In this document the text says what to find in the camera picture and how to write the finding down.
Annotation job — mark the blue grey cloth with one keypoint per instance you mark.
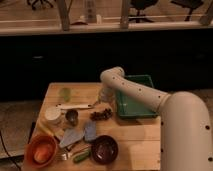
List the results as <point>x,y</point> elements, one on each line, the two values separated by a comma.
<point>90,131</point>

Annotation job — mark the black office chair left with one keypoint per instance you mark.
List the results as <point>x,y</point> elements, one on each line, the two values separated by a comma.
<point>43,3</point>

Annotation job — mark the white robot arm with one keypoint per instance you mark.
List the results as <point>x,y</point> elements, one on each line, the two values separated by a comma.
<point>186,137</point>

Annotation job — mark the yellow banana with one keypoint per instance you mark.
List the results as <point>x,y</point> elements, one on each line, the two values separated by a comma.
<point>45,129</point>

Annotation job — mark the green translucent object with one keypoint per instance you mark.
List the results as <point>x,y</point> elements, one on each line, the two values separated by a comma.
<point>66,94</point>

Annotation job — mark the dark purple grapes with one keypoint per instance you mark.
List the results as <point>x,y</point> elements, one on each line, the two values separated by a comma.
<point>103,115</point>

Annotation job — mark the small metal cup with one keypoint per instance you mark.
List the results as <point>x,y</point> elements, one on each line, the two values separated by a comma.
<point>72,117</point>

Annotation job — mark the white round container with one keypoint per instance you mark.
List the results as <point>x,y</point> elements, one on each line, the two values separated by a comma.
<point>53,115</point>

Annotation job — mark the green plastic tray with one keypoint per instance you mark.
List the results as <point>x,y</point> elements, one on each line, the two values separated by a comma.
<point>127,107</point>

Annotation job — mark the black office chair right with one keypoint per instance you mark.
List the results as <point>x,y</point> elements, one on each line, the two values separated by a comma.
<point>190,4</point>

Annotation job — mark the orange plastic bowl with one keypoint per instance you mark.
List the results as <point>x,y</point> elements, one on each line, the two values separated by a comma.
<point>41,151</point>

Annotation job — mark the black office chair middle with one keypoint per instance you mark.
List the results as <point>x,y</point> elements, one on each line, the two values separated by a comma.
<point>139,6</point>

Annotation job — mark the black office chair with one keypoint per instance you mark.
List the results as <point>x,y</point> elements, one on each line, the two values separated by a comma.
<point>190,4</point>
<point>43,3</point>
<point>139,6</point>

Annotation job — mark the silver fork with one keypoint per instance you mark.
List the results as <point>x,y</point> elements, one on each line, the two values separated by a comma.
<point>65,156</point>

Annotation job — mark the green cucumber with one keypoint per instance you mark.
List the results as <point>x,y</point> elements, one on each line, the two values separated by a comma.
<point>81,157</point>

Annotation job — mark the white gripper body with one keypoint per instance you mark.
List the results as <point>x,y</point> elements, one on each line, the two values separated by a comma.
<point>106,94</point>

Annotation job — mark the dark purple bowl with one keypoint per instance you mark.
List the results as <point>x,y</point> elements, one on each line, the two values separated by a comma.
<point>104,150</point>

